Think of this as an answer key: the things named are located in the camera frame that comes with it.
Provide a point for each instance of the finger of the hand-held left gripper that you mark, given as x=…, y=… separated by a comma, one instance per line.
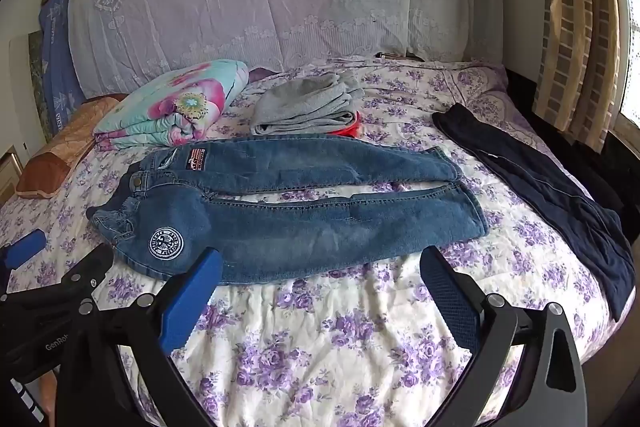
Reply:
x=85, y=269
x=25, y=248

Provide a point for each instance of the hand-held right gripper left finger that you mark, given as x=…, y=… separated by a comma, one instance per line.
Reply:
x=192, y=297

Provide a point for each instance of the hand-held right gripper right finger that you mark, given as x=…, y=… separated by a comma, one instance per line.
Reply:
x=450, y=302

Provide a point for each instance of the blue denim pants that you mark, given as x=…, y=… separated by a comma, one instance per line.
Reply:
x=300, y=227

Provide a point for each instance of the dark navy pants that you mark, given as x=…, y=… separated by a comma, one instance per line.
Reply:
x=540, y=187

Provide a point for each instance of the brown pillow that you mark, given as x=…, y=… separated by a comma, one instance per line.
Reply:
x=65, y=147

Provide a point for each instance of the purple floral bed sheet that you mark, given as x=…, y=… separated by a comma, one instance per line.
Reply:
x=350, y=347

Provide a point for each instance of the blue patterned cloth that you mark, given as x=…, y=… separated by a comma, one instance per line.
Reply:
x=60, y=67

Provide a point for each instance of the folded floral quilt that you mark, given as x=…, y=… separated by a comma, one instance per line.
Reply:
x=185, y=102

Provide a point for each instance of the folded red garment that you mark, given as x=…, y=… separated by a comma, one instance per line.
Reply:
x=350, y=129

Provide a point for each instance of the folded grey clothing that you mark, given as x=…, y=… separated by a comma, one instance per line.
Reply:
x=305, y=107

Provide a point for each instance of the purple pillow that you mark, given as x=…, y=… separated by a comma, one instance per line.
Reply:
x=262, y=75

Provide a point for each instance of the window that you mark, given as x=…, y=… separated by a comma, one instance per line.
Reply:
x=631, y=72

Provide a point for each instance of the beige checked curtain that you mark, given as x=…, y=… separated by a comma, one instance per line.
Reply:
x=575, y=32

